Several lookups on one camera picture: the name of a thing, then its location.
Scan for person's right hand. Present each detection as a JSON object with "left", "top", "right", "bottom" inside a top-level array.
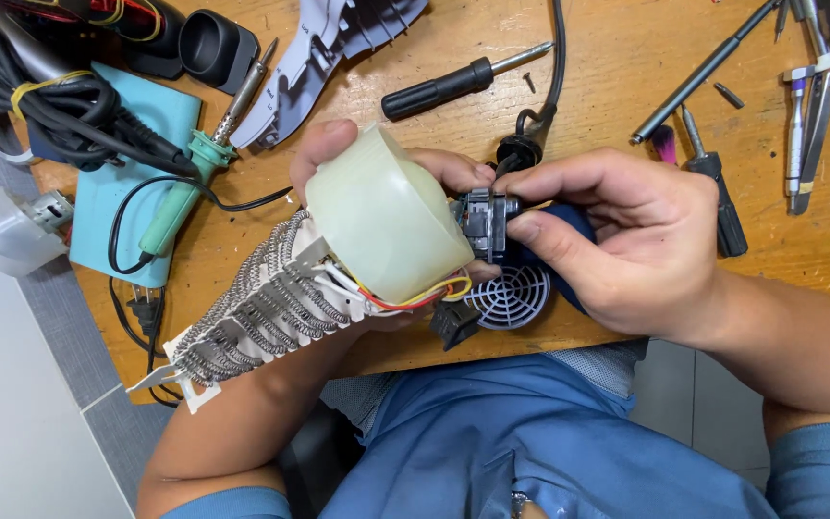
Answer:
[{"left": 493, "top": 148, "right": 723, "bottom": 344}]

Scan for person's left hand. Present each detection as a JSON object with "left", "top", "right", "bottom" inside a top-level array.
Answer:
[{"left": 289, "top": 119, "right": 504, "bottom": 340}]

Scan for white fan housing with heating coil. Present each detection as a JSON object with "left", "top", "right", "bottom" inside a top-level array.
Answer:
[{"left": 125, "top": 123, "right": 477, "bottom": 416}]

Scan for small grey electric motor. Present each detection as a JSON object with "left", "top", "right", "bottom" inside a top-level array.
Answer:
[{"left": 450, "top": 188, "right": 525, "bottom": 265}]

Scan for grey plastic hair dryer casing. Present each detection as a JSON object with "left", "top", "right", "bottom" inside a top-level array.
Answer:
[{"left": 231, "top": 0, "right": 431, "bottom": 150}]

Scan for dark blue hair dryer shell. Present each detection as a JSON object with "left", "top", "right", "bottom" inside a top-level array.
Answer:
[{"left": 462, "top": 203, "right": 600, "bottom": 333}]

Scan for pink bristle brush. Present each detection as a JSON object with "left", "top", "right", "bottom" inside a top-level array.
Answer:
[{"left": 650, "top": 123, "right": 680, "bottom": 167}]

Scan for green soldering iron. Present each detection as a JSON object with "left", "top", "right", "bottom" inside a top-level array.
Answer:
[{"left": 137, "top": 37, "right": 280, "bottom": 261}]

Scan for black plastic nozzle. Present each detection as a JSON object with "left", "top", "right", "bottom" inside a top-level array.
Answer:
[{"left": 178, "top": 9, "right": 262, "bottom": 97}]

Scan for dark screwdriver bit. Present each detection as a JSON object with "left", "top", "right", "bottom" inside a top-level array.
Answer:
[{"left": 713, "top": 81, "right": 746, "bottom": 111}]

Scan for long grey precision screwdriver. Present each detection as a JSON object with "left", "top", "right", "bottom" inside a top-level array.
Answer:
[{"left": 629, "top": 0, "right": 783, "bottom": 146}]

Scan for silver screwdriver with purple band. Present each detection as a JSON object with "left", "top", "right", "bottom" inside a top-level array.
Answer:
[{"left": 781, "top": 65, "right": 817, "bottom": 200}]

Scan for grey metal tweezers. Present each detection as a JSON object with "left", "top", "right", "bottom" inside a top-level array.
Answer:
[{"left": 788, "top": 0, "right": 830, "bottom": 217}]

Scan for black and red appliance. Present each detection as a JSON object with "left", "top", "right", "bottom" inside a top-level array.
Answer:
[{"left": 0, "top": 0, "right": 187, "bottom": 81}]

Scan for light blue pad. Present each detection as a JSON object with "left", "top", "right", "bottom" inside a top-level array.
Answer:
[{"left": 68, "top": 61, "right": 204, "bottom": 290}]

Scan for person's blue shirt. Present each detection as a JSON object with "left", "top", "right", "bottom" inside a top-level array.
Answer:
[{"left": 161, "top": 349, "right": 830, "bottom": 519}]

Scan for clear housing with silver motor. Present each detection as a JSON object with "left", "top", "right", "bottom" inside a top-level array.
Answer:
[{"left": 0, "top": 186, "right": 78, "bottom": 279}]

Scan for black ribbed-handle screwdriver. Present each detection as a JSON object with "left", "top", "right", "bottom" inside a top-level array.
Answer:
[{"left": 679, "top": 104, "right": 749, "bottom": 260}]

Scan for black round-handled screwdriver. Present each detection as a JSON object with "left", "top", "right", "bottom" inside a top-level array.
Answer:
[{"left": 380, "top": 40, "right": 555, "bottom": 122}]

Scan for red and yellow wire bundle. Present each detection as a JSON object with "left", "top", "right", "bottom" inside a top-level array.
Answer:
[{"left": 313, "top": 258, "right": 475, "bottom": 317}]

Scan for black hair dryer power cord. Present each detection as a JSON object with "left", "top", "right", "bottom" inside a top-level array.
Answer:
[{"left": 494, "top": 0, "right": 567, "bottom": 178}]

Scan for black rocker switch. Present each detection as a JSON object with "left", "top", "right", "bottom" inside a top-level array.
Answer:
[{"left": 428, "top": 298, "right": 483, "bottom": 353}]

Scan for black soldering iron cable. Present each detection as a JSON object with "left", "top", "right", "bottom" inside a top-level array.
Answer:
[{"left": 107, "top": 175, "right": 295, "bottom": 409}]

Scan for black cable bundle yellow band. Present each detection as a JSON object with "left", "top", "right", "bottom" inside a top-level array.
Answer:
[{"left": 0, "top": 0, "right": 201, "bottom": 179}]

